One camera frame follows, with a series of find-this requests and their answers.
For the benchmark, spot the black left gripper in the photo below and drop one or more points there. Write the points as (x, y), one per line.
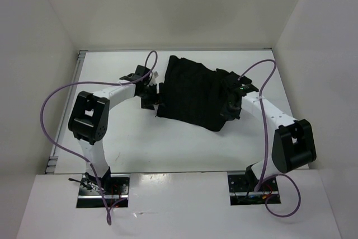
(156, 98)

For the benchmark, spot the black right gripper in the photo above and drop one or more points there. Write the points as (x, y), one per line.
(228, 115)

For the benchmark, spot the white front cover board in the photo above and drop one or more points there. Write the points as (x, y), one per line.
(192, 205)

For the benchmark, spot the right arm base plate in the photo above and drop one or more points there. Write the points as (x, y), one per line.
(242, 193)

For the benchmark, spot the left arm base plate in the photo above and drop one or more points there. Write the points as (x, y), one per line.
(116, 192)

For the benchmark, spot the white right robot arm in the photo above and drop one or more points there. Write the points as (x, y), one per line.
(289, 143)

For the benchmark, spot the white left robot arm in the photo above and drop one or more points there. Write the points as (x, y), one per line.
(90, 116)

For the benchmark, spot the black pleated skirt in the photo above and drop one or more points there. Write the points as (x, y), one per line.
(195, 94)

